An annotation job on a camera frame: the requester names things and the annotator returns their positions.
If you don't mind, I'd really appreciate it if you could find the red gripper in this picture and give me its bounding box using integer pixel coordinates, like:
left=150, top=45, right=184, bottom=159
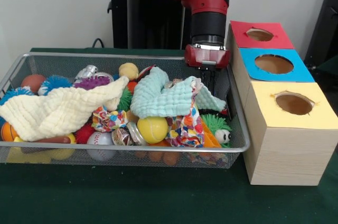
left=184, top=43, right=231, bottom=96

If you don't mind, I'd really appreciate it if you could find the mint waffle cloth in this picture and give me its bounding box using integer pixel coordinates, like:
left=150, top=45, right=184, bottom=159
left=130, top=67, right=227, bottom=119

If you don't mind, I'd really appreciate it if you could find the wooden three-hole box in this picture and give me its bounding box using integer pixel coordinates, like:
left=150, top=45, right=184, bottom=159
left=224, top=20, right=338, bottom=186

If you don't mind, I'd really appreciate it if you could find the green spiky toy with eyes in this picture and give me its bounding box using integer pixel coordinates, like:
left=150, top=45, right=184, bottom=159
left=201, top=114, right=233, bottom=148

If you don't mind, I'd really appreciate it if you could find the yellow tennis ball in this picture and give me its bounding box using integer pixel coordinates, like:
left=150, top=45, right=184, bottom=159
left=136, top=116, right=169, bottom=145

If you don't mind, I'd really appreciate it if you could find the purple spiky ball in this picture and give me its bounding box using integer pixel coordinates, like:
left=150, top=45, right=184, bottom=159
left=73, top=75, right=111, bottom=90

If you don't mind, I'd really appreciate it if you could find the dark green table cloth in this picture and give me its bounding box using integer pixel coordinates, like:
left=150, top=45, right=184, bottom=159
left=0, top=46, right=338, bottom=224
left=314, top=55, right=338, bottom=82

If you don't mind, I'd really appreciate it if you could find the white baseball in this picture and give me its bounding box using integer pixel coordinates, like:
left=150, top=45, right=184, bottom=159
left=86, top=131, right=117, bottom=162

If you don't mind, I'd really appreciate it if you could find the black upright panel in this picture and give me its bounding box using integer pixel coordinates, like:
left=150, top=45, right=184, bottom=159
left=303, top=0, right=338, bottom=62

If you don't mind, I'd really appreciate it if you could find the blue spiky ball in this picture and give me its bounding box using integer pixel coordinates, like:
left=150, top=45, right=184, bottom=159
left=39, top=75, right=73, bottom=96

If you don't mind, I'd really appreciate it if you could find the cream waffle cloth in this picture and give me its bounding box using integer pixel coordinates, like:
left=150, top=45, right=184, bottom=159
left=0, top=75, right=130, bottom=142

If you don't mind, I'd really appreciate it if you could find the reddish brown ball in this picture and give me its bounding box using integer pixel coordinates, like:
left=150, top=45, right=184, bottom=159
left=20, top=74, right=46, bottom=95

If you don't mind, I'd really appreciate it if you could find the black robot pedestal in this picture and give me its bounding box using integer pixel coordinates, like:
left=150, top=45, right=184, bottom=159
left=101, top=0, right=196, bottom=50

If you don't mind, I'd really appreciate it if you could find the black looped cable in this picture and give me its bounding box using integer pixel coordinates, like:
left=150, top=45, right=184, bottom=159
left=92, top=38, right=106, bottom=49

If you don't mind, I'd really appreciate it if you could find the shallow wire mesh bin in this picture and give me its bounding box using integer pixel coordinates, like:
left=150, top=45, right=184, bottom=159
left=0, top=52, right=251, bottom=168

